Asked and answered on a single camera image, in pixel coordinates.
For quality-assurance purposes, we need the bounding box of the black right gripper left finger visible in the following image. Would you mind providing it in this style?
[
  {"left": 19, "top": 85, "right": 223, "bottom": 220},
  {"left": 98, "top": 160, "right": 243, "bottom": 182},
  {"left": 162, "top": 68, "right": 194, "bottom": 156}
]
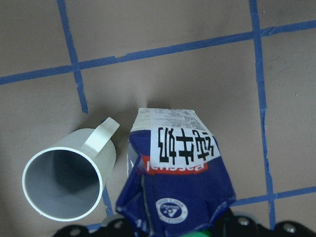
[{"left": 53, "top": 214, "right": 137, "bottom": 237}]

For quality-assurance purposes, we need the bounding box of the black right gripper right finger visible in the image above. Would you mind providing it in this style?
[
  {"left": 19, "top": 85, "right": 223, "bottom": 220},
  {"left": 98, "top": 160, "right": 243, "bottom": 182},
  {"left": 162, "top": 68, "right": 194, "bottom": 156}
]
[{"left": 209, "top": 209, "right": 316, "bottom": 237}]

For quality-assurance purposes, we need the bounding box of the blue white milk carton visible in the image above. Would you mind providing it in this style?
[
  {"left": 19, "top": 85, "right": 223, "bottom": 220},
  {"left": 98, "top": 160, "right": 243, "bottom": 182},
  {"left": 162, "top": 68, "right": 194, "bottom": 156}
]
[{"left": 116, "top": 108, "right": 236, "bottom": 237}]

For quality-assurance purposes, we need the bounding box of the white mug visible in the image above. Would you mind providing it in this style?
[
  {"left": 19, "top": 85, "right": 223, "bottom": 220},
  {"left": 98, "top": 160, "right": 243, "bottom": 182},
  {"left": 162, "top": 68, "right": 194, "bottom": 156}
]
[{"left": 22, "top": 118, "right": 119, "bottom": 222}]

